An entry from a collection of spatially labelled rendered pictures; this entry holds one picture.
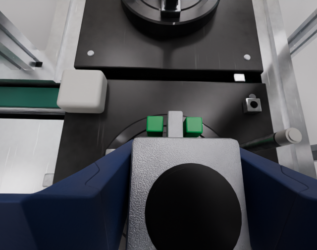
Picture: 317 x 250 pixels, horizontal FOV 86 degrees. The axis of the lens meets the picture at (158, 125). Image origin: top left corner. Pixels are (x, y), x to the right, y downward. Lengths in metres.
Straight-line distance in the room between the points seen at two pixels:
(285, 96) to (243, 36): 0.10
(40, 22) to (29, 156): 0.31
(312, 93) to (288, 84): 0.17
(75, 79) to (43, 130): 0.11
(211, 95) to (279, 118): 0.09
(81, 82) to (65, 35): 0.11
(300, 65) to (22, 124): 0.51
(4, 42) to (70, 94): 0.09
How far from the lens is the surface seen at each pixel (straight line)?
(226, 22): 0.29
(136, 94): 0.21
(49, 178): 0.22
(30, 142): 0.30
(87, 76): 0.21
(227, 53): 0.25
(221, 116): 0.21
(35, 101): 0.28
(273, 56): 0.30
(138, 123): 0.17
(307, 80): 0.45
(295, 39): 0.35
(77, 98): 0.20
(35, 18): 0.51
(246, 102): 0.22
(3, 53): 0.28
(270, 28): 0.33
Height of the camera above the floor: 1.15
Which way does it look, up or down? 74 degrees down
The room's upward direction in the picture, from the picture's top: 2 degrees clockwise
